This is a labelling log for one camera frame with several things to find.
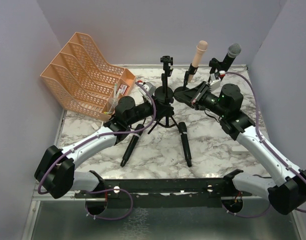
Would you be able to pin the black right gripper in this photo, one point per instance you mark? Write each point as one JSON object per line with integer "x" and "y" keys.
{"x": 200, "y": 96}

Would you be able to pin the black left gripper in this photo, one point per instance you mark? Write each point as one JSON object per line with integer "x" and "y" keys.
{"x": 151, "y": 105}

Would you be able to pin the small black tripod stand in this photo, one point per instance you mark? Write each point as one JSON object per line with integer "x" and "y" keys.
{"x": 165, "y": 122}

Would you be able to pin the black stand with round base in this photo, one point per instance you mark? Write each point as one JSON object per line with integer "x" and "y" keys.
{"x": 183, "y": 85}

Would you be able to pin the beige pink microphone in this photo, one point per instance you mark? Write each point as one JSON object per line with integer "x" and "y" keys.
{"x": 201, "y": 48}

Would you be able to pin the silver mesh head black microphone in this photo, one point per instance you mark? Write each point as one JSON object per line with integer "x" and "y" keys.
{"x": 232, "y": 52}

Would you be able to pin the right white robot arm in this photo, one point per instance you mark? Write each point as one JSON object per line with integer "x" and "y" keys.
{"x": 286, "y": 188}

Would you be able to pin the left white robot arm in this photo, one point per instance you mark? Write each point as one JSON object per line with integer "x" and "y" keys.
{"x": 56, "y": 172}

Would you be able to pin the black round base stand rear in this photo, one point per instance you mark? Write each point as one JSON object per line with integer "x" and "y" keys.
{"x": 165, "y": 93}

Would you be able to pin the black microphone at far left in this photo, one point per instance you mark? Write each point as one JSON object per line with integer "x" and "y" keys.
{"x": 130, "y": 148}

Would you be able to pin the small red white box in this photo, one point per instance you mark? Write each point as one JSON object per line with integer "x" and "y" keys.
{"x": 122, "y": 89}

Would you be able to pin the pens in organizer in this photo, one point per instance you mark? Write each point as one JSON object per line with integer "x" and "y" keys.
{"x": 113, "y": 101}

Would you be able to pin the white eraser at right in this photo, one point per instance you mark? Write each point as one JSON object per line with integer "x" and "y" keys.
{"x": 238, "y": 149}

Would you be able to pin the small white eraser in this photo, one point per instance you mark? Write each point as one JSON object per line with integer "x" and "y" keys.
{"x": 94, "y": 126}

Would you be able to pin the orange plastic file organizer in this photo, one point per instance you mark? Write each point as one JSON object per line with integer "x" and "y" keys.
{"x": 82, "y": 81}

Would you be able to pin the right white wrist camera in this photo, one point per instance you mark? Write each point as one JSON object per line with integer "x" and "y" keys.
{"x": 215, "y": 79}

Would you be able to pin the black microphone with white ring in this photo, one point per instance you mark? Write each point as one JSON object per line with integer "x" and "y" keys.
{"x": 182, "y": 128}

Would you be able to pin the black mounting rail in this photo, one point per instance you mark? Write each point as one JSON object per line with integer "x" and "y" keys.
{"x": 176, "y": 192}

